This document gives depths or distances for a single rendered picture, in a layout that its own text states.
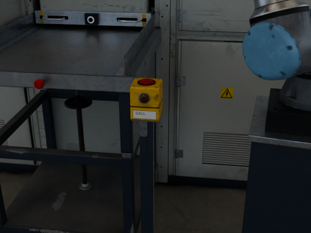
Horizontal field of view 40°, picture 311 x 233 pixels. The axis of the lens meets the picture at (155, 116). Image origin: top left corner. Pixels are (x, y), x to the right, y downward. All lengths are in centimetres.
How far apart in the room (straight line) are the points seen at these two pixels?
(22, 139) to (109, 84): 111
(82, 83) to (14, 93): 94
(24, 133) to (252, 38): 157
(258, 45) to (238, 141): 113
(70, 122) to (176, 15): 80
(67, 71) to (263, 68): 65
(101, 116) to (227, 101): 65
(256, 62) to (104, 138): 131
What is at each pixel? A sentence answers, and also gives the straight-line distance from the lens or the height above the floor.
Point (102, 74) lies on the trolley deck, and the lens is 141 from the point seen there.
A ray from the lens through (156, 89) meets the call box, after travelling 113.
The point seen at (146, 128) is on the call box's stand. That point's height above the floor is 77.
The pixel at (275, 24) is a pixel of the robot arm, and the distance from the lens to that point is 109.
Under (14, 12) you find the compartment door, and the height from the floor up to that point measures 91.
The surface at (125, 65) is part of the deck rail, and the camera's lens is 138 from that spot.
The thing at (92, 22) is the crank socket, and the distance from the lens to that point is 198.
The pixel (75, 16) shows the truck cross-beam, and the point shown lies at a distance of 203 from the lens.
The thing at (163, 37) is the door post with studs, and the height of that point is 80.
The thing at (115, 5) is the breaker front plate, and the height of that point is 95.
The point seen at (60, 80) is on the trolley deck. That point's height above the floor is 82.
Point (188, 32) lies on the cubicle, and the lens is 201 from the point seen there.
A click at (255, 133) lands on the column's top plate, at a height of 75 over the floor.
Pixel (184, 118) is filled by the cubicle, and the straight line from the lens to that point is 213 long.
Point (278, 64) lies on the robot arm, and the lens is 109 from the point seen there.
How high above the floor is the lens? 130
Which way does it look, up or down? 25 degrees down
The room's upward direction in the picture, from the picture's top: straight up
